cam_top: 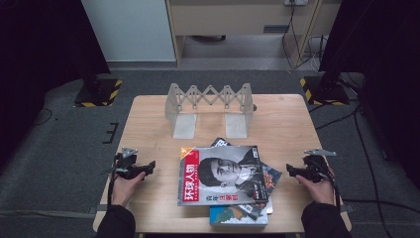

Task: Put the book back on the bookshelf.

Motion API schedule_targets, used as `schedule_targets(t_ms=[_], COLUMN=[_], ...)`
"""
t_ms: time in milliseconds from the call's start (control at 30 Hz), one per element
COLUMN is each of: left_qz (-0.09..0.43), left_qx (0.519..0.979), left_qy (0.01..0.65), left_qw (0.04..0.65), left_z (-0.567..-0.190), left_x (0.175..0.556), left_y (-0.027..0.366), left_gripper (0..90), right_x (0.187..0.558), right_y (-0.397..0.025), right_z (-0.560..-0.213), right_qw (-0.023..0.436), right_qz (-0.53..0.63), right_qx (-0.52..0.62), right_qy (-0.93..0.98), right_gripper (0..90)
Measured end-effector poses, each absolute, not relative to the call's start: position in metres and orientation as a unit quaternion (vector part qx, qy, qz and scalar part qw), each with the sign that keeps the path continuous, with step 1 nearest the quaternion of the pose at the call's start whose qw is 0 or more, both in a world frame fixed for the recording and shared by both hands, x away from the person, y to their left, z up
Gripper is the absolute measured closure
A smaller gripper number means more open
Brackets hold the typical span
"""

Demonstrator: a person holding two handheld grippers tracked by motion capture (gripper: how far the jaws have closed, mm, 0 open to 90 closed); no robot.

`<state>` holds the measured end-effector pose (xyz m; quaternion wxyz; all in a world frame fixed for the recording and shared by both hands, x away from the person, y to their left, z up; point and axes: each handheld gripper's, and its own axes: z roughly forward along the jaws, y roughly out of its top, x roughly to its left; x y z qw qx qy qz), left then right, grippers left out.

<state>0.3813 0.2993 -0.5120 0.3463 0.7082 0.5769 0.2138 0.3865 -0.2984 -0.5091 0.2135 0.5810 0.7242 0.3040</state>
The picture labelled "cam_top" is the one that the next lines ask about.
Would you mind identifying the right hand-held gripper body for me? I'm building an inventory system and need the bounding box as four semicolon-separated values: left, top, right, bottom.
302;148;337;183

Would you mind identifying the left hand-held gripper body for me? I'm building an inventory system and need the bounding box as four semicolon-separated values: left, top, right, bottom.
113;147;140;180

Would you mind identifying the dark illustrated magazine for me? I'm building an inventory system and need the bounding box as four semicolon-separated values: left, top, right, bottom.
209;137;283;222

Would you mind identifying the grey expandable metal book rack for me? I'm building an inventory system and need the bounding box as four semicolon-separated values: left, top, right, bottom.
164;82;258;140

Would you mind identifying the magazine with portrait cover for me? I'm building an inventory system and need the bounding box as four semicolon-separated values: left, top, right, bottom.
176;144;269;207

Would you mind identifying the thick blue book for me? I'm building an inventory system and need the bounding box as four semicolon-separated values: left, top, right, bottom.
209;203;269;227

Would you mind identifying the person's right hand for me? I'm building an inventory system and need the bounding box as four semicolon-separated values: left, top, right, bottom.
294;167;336;206

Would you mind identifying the person's left hand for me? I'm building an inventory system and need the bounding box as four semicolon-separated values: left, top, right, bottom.
110;171;147;208

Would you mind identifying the white cabinet panel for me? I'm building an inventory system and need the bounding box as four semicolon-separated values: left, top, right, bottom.
80;0;176;62

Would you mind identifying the dark curtain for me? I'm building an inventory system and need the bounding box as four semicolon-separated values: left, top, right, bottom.
0;0;112;168
318;0;420;181

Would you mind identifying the light wooden office desk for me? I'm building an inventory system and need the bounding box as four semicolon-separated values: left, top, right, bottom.
164;0;343;68

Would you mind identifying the right hand-held gripper cable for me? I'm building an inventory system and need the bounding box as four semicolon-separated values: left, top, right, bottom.
326;167;343;212

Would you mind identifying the black floor cable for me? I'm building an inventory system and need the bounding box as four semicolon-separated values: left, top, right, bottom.
353;108;394;238
33;107;53;127
341;197;420;214
313;104;364;132

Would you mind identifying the white hanging cable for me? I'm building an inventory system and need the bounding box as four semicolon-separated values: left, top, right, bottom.
306;35;329;73

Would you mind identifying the black hanging cable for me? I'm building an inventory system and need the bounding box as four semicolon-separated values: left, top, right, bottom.
281;3;318;71

